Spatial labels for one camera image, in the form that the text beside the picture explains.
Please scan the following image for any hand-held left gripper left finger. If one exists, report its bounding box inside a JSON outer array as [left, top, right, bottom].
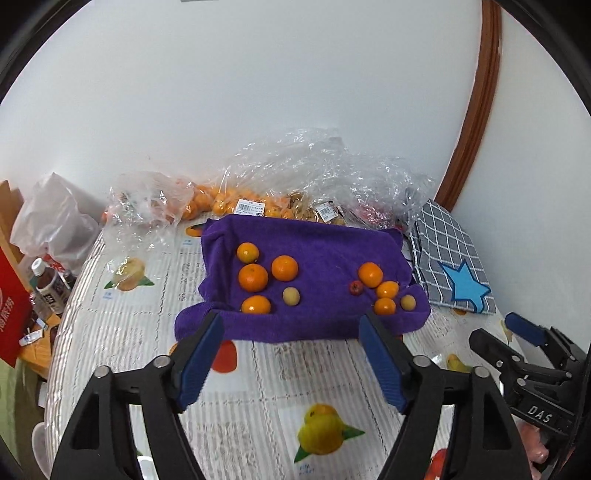
[[50, 311, 225, 480]]

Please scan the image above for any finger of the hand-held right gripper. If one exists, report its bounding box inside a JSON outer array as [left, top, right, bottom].
[[468, 329, 572, 383], [505, 312, 585, 370]]

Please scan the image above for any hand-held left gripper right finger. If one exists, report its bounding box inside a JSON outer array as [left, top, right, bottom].
[[359, 311, 532, 480]]

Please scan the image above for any large orange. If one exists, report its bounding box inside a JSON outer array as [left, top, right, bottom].
[[240, 295, 271, 315], [238, 263, 269, 293], [271, 255, 299, 281]]

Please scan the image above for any person's right hand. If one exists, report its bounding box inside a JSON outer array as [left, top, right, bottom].
[[516, 421, 552, 480]]

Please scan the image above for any grey checked cloth blue star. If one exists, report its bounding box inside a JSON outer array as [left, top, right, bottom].
[[404, 198, 497, 315]]

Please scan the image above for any purple towel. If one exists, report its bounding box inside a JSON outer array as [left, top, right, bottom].
[[174, 215, 432, 343]]

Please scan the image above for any pile of bagged red tomatoes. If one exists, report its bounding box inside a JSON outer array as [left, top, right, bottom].
[[353, 205, 400, 228]]

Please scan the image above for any wooden side table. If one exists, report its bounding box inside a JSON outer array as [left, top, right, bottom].
[[18, 314, 63, 379]]

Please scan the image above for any pile of bagged oranges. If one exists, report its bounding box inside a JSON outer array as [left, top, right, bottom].
[[182, 184, 296, 220]]

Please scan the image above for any pile of tan longans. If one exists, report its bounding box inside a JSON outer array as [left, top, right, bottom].
[[288, 193, 347, 227]]

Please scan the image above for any dark tea bottle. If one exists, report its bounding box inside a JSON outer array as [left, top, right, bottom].
[[30, 258, 70, 315]]

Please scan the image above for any small white tube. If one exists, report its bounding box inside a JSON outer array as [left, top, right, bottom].
[[19, 323, 49, 346]]

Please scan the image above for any clear plastic bag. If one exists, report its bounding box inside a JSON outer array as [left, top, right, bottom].
[[104, 172, 197, 229], [217, 129, 352, 217], [318, 152, 437, 232]]

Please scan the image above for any white bowl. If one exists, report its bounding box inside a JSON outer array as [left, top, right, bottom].
[[31, 422, 51, 476]]

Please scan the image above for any green cloth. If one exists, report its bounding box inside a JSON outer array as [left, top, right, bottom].
[[0, 360, 47, 467]]

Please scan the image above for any white plastic bag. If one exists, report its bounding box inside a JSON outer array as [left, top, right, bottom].
[[10, 172, 100, 268]]

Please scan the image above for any wooden chair back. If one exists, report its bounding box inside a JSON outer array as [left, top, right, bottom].
[[0, 180, 24, 259]]

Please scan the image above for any brown wooden door frame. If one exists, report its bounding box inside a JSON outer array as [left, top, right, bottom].
[[436, 0, 502, 210]]

